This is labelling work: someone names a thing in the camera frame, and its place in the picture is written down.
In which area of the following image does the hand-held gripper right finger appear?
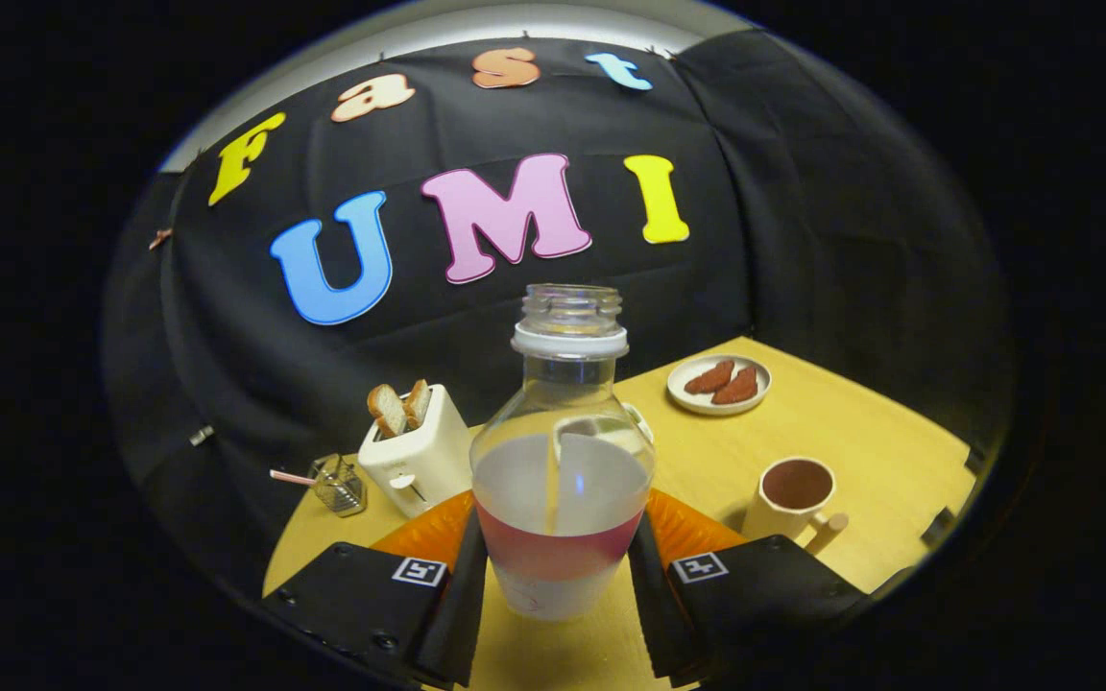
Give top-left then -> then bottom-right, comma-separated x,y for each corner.
626,488 -> 871,686

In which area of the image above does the wooden table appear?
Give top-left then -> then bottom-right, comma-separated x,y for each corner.
262,336 -> 979,691

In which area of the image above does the black backdrop cloth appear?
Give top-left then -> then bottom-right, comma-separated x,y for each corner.
102,29 -> 1015,608

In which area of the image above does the clear juice bottle pink band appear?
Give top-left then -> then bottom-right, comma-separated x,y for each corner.
469,283 -> 659,623

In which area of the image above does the brown sausage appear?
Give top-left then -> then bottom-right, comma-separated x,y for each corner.
685,360 -> 736,396
712,366 -> 760,407

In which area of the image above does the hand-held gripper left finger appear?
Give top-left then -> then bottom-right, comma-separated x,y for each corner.
261,489 -> 490,689

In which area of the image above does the small white plate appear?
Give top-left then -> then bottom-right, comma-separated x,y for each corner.
666,354 -> 774,417

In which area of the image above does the cream toaster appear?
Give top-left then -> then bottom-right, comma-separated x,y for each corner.
358,384 -> 475,520

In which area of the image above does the small wire basket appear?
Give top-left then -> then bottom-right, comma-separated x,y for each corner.
308,454 -> 369,519

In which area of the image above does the cream cup with stick handle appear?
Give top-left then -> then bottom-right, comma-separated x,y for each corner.
741,456 -> 851,559

